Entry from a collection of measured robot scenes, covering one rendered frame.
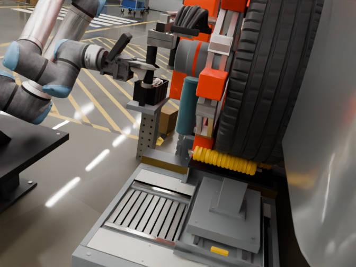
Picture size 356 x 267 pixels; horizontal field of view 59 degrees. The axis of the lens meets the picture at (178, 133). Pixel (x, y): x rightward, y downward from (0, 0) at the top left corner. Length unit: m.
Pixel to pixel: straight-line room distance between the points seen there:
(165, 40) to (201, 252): 0.83
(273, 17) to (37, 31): 0.79
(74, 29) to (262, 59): 0.97
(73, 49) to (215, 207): 0.88
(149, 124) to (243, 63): 1.20
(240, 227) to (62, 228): 0.81
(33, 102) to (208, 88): 1.00
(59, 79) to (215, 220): 0.84
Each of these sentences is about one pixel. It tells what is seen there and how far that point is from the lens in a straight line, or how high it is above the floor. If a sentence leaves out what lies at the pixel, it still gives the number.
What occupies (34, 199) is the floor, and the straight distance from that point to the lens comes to 1.80.
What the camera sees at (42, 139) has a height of 0.30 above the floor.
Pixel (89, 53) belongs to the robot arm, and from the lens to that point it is 1.19.
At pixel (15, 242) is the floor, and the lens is 1.59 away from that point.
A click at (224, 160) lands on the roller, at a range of 1.23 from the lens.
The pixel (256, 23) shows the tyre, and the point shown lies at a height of 1.04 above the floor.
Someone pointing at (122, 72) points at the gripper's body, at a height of 0.79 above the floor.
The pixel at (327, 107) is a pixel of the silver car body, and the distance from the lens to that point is 0.58.
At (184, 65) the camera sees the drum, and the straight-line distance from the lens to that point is 1.23.
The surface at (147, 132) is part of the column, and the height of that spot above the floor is 0.21.
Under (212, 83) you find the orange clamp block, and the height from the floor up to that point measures 0.86.
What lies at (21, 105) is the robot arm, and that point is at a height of 0.47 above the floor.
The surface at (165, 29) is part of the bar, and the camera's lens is 1.08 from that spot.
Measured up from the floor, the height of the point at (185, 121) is 0.55.
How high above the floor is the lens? 1.09
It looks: 24 degrees down
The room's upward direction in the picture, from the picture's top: 10 degrees clockwise
